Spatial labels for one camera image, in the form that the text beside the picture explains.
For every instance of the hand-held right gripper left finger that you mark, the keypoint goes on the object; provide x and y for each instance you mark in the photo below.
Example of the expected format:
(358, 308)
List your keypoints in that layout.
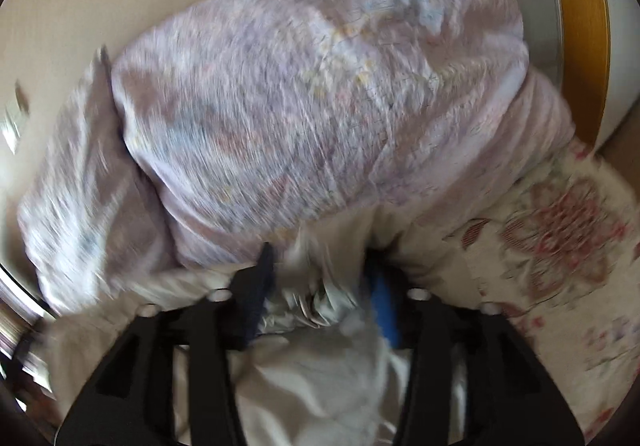
(257, 306)

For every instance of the floral bed sheet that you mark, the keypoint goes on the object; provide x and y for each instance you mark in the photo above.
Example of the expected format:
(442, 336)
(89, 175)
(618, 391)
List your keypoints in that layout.
(550, 236)

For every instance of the purple floral pillow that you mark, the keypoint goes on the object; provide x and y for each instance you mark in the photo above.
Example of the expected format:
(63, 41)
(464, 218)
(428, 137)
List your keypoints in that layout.
(310, 101)
(85, 186)

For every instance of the light grey puffer jacket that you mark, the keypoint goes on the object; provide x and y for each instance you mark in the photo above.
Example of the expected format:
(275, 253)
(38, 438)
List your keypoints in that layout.
(310, 376)

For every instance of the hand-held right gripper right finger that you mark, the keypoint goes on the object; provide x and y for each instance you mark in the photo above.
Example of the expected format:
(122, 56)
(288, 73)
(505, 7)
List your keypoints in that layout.
(385, 301)

